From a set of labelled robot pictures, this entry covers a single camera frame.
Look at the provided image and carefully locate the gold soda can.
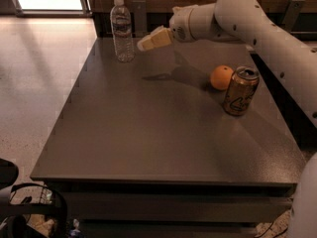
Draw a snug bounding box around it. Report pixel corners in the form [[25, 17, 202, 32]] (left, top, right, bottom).
[[223, 66, 260, 116]]

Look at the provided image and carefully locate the clear plastic water bottle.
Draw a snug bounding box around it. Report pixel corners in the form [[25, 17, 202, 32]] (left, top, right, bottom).
[[110, 0, 135, 62]]

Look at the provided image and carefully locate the grey horizontal rail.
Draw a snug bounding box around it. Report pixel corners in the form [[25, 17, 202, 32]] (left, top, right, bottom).
[[105, 31, 176, 38]]

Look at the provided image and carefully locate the grey metal bracket right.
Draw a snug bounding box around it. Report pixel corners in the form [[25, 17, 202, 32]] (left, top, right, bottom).
[[280, 0, 305, 32]]

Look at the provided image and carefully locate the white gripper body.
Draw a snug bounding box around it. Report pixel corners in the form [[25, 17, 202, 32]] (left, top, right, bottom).
[[169, 5, 196, 43]]

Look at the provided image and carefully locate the orange fruit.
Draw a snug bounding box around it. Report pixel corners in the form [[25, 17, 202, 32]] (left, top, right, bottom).
[[210, 65, 234, 91]]

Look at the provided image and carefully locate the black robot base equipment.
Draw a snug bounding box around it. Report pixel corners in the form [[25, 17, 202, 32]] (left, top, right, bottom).
[[0, 159, 67, 238]]

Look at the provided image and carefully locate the grey metal bracket left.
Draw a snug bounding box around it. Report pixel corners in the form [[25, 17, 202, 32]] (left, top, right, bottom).
[[132, 0, 147, 38]]

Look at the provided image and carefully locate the grey metal bracket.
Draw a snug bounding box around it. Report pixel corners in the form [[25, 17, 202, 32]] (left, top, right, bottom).
[[280, 0, 305, 32], [132, 0, 147, 38]]

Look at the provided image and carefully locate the black cable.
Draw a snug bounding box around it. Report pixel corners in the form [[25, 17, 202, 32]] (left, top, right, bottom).
[[261, 220, 293, 238]]

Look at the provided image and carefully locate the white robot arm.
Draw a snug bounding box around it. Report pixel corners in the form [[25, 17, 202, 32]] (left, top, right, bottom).
[[137, 0, 317, 128]]

